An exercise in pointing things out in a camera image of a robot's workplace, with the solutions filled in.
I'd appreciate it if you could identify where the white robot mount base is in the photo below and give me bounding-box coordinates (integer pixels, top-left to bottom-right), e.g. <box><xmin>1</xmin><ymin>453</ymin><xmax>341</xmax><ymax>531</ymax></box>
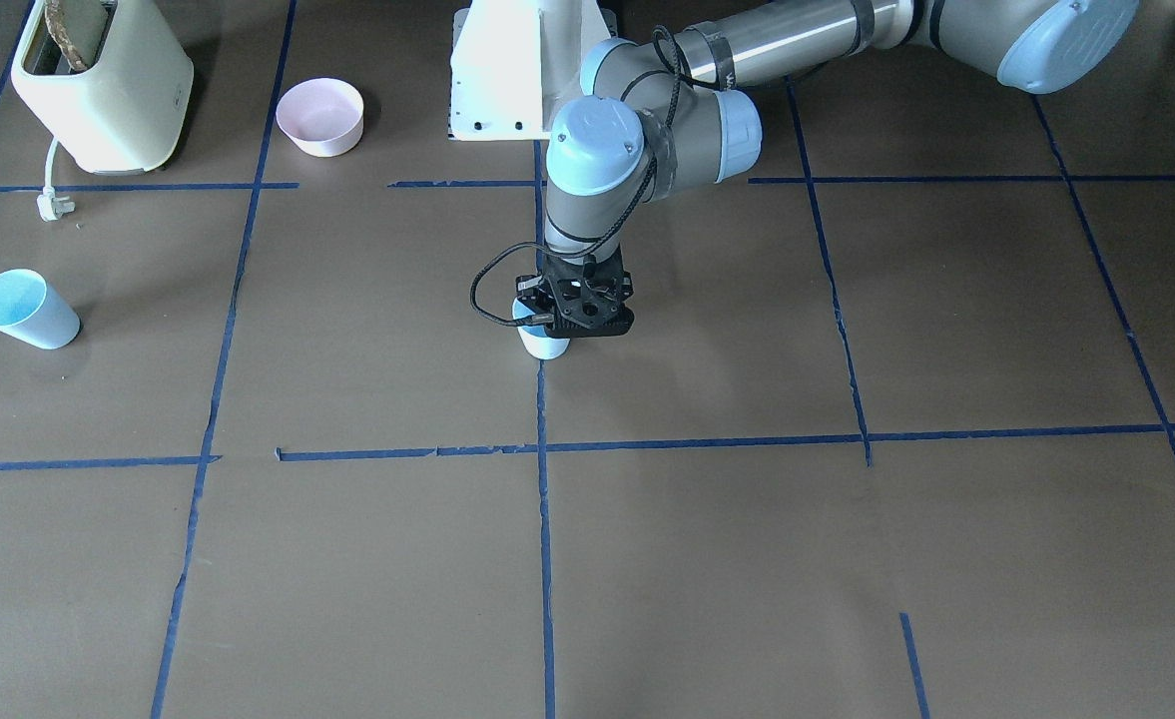
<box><xmin>447</xmin><ymin>1</ymin><xmax>618</xmax><ymax>142</ymax></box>

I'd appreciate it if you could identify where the toast slice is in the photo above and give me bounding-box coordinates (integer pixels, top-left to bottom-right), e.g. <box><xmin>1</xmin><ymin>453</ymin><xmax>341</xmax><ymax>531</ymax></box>
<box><xmin>43</xmin><ymin>1</ymin><xmax>110</xmax><ymax>73</ymax></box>

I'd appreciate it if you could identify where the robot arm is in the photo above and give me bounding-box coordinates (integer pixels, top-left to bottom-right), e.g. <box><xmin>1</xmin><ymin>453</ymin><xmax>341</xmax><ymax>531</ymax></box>
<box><xmin>543</xmin><ymin>1</ymin><xmax>1139</xmax><ymax>266</ymax></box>

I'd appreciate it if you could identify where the pink bowl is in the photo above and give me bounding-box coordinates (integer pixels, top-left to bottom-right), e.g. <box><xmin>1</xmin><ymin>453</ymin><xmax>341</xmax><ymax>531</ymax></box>
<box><xmin>274</xmin><ymin>78</ymin><xmax>365</xmax><ymax>157</ymax></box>

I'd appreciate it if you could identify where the white power plug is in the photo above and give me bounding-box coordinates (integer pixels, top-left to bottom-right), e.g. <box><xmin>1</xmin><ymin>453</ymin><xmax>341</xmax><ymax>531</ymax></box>
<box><xmin>36</xmin><ymin>188</ymin><xmax>76</xmax><ymax>222</ymax></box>

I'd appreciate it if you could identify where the cream toaster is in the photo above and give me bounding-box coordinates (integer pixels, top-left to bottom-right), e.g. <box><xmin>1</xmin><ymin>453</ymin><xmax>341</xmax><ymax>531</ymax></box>
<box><xmin>9</xmin><ymin>1</ymin><xmax>195</xmax><ymax>176</ymax></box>

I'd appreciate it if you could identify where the light blue cup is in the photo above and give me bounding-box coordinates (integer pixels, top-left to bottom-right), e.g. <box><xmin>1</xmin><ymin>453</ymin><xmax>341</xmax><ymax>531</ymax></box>
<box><xmin>511</xmin><ymin>300</ymin><xmax>572</xmax><ymax>360</ymax></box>
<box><xmin>0</xmin><ymin>269</ymin><xmax>81</xmax><ymax>351</ymax></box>

